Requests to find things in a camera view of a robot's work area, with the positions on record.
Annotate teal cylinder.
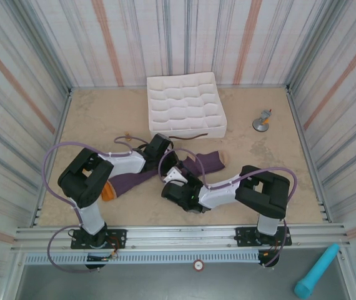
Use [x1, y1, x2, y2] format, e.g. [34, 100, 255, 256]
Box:
[294, 243, 341, 299]

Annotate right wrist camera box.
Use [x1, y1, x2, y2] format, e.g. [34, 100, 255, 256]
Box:
[162, 166, 188, 186]

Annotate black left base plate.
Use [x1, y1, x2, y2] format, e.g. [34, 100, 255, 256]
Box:
[70, 228, 127, 250]

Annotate purple sock with beige toe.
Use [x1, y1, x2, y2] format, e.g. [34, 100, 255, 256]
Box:
[177, 149, 231, 183]

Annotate grey suction cup mount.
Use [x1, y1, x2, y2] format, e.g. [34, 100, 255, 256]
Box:
[252, 108, 274, 133]

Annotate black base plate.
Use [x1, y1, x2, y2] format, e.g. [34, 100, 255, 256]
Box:
[234, 225, 292, 248]
[70, 228, 127, 250]

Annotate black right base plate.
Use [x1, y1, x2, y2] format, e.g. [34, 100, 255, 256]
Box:
[234, 225, 292, 248]

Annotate aluminium rail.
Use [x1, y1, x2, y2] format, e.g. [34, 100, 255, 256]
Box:
[10, 222, 352, 253]

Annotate aluminium frame bar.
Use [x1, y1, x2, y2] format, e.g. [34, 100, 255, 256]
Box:
[285, 84, 332, 223]
[29, 87, 74, 228]

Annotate white fabric organizer box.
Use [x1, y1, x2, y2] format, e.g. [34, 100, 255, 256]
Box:
[146, 71, 228, 145]

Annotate slotted grey cable tray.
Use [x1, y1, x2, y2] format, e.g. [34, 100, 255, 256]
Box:
[22, 251, 262, 265]

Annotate purple sock with teal toe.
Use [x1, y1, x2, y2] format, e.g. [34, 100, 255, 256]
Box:
[100, 169, 164, 203]

